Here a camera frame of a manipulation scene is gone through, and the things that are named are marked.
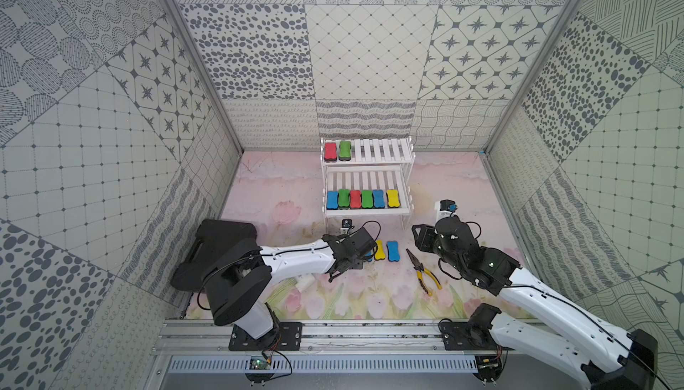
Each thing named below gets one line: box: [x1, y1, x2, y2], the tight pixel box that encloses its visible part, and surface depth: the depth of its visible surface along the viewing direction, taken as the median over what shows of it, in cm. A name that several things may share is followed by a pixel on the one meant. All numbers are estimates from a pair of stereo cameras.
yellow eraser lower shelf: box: [386, 188, 400, 208], surface depth 90 cm
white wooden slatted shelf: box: [320, 135, 416, 230], surface depth 88 cm
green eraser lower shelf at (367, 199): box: [361, 189, 374, 210], surface depth 89 cm
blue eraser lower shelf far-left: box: [326, 190, 339, 210], surface depth 88 cm
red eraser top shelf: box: [324, 142, 338, 163], surface depth 83 cm
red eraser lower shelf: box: [350, 189, 362, 210], surface depth 88 cm
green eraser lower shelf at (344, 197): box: [338, 188, 351, 207], surface depth 89 cm
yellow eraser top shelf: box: [374, 239, 386, 260], surface depth 91 cm
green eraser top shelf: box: [338, 140, 352, 162], surface depth 84 cm
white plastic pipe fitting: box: [294, 273, 317, 293], surface depth 83 cm
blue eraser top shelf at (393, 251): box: [386, 240, 400, 262], surface depth 92 cm
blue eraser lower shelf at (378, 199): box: [373, 189, 385, 208], surface depth 90 cm
